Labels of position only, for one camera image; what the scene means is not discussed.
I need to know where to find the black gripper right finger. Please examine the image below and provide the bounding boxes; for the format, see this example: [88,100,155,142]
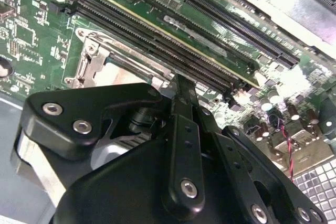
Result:
[185,77,329,224]

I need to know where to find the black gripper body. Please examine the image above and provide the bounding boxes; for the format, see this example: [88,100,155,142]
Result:
[52,103,253,224]

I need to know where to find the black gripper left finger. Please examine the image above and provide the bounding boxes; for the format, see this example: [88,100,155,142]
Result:
[10,73,207,217]

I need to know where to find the metal socket cover frame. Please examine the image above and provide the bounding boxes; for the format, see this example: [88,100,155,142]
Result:
[78,31,175,90]

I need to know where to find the silver square CPU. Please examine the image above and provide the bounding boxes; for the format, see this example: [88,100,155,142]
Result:
[103,60,161,86]

